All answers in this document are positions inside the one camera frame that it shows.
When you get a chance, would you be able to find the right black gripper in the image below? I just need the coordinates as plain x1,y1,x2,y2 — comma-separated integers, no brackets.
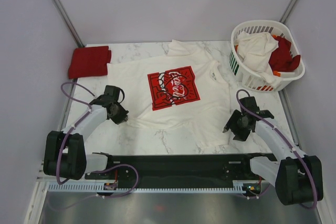
223,109,251,142

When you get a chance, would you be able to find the white t shirt red print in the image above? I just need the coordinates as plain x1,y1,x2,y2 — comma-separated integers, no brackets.
107,40,230,147

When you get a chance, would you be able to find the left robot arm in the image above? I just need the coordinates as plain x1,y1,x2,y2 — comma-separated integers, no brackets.
43,85,129,185

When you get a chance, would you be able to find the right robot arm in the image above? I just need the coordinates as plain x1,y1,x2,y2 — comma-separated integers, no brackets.
223,95,323,208

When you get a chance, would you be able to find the folded red t shirt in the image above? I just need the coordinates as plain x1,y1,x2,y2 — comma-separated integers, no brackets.
68,46,112,79

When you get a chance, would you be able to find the white laundry basket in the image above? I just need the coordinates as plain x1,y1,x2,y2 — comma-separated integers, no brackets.
229,20,306,92

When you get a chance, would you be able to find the white t shirt in basket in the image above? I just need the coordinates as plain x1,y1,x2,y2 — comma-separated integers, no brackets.
234,31,281,88

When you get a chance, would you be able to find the red t shirt in basket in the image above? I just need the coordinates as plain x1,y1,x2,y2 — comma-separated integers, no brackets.
269,35,301,72

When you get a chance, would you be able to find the aluminium rail front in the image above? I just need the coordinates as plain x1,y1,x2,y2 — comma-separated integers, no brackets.
35,159,323,183

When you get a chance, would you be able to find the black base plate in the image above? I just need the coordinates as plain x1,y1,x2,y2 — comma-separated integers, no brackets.
85,153,261,188

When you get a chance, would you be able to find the left aluminium frame post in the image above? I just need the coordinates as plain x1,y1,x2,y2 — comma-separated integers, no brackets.
52,0,85,48

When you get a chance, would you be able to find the white slotted cable duct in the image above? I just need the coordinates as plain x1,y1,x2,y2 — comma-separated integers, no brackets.
47,182,248,194

